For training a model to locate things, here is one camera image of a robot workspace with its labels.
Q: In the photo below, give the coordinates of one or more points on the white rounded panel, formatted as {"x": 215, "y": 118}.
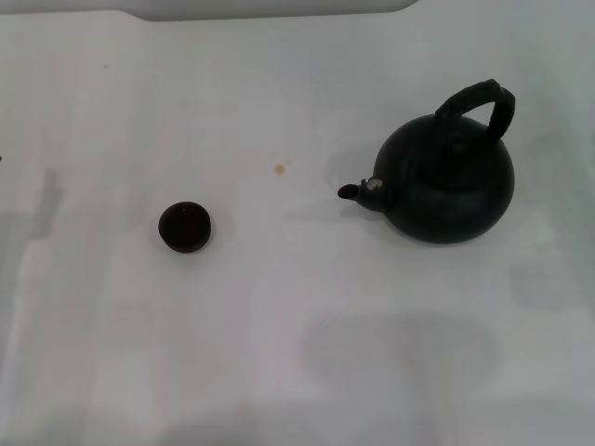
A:
{"x": 279, "y": 7}

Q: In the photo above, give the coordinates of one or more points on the black round teapot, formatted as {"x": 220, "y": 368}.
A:
{"x": 451, "y": 200}

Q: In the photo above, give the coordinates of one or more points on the small dark teacup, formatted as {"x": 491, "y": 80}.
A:
{"x": 185, "y": 227}

